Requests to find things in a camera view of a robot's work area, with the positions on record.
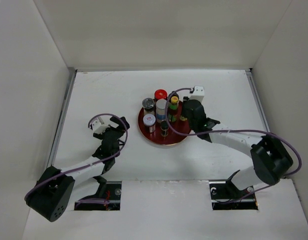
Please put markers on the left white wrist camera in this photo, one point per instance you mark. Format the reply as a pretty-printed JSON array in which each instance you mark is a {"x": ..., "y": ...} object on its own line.
[{"x": 98, "y": 126}]

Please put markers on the red sauce bottle green label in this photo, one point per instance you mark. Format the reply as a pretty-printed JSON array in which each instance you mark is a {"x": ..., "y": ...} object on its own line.
[{"x": 173, "y": 109}]

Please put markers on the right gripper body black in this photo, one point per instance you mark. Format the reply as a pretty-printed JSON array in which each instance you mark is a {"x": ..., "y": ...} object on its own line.
[{"x": 191, "y": 125}]

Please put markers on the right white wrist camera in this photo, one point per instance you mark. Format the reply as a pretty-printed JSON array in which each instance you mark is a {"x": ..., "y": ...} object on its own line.
[{"x": 197, "y": 93}]

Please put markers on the white lid spice jar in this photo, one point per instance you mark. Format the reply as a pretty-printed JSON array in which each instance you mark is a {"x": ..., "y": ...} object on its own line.
[{"x": 149, "y": 122}]

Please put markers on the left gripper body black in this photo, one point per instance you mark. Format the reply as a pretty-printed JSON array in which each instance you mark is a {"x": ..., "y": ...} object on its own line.
[{"x": 101, "y": 135}]

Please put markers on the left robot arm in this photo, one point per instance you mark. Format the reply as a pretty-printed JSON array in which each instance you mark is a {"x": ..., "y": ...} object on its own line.
[{"x": 51, "y": 194}]

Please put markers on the silver lid blue label jar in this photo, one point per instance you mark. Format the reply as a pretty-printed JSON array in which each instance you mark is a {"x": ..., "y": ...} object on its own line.
[{"x": 160, "y": 110}]

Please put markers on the red lid sauce jar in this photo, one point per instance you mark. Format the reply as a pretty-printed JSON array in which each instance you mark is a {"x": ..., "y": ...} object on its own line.
[{"x": 160, "y": 94}]

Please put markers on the white bottle black cap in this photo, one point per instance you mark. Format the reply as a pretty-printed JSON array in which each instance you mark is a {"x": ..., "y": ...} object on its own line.
[{"x": 172, "y": 94}]

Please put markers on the small dark pepper jar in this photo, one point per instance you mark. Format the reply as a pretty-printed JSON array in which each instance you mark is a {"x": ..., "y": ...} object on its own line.
[{"x": 164, "y": 128}]

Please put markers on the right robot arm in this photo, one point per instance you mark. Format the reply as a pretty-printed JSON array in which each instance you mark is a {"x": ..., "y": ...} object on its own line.
[{"x": 270, "y": 159}]

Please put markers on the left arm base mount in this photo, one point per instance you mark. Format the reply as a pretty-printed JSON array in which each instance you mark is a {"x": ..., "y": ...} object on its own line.
[{"x": 106, "y": 198}]

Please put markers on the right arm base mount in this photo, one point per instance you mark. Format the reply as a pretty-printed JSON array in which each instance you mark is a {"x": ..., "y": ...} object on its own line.
[{"x": 227, "y": 197}]

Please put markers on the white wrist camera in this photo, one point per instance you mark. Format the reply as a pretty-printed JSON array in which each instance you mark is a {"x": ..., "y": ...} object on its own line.
[
  {"x": 197, "y": 93},
  {"x": 98, "y": 126}
]

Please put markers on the red round tray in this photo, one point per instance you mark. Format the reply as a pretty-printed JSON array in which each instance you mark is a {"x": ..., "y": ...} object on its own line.
[{"x": 171, "y": 138}]

